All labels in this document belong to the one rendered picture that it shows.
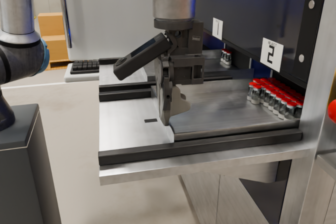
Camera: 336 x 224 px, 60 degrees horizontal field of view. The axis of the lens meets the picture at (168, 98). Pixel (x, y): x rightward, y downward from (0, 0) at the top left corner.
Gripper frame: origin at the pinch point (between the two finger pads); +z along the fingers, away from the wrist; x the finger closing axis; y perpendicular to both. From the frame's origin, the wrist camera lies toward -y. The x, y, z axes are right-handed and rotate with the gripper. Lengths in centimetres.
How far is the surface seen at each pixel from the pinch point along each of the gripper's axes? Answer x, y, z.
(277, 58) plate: 4.2, 26.8, -10.5
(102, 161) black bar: -8.0, -12.2, 2.9
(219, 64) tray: 45, 30, 3
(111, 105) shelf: 17.6, -9.9, 3.7
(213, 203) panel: 33, 27, 58
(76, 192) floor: 92, -33, 92
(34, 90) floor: 269, -91, 92
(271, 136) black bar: -8.0, 20.2, 1.6
